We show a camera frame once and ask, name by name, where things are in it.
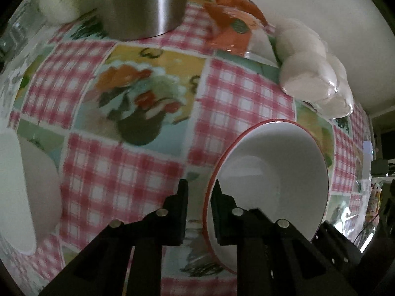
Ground white buns in plastic bag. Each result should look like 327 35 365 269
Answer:
275 18 354 119

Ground stainless steel thermos jug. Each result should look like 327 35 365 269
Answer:
97 0 187 41

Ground checkered patchwork tablecloth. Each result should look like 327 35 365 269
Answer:
1 0 369 295

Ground small white device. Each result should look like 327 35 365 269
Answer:
362 140 374 180

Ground white bowl with vegetable print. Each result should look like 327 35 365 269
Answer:
202 119 329 274

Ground white square bowl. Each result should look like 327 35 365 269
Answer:
1 128 62 255

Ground glass jars with black tray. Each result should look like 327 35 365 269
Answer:
1 2 38 67

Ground orange printed napkin pack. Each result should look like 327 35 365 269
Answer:
203 0 268 57

